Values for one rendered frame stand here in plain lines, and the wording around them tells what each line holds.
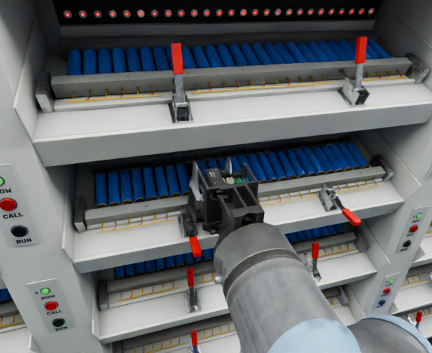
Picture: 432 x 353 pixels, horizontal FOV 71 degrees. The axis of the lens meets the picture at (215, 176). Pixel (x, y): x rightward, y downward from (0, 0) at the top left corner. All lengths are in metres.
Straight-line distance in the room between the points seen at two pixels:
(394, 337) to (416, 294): 0.63
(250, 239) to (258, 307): 0.07
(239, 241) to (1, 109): 0.29
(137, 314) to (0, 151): 0.39
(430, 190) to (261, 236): 0.47
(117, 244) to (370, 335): 0.37
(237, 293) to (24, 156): 0.29
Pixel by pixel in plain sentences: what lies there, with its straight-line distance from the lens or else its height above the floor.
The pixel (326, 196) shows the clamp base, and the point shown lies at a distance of 0.58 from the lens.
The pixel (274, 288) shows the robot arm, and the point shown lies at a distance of 0.28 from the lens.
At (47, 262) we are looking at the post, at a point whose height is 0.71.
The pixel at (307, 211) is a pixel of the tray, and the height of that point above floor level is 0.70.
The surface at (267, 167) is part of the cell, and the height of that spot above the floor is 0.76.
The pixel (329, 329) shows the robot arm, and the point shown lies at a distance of 0.28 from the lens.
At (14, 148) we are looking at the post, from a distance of 0.42.
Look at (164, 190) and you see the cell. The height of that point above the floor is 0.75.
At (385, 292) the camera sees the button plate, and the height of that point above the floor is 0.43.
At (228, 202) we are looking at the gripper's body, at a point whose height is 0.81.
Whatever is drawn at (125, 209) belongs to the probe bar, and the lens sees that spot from 0.51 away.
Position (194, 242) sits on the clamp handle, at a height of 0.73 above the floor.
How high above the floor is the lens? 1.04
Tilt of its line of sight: 30 degrees down
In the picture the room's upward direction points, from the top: straight up
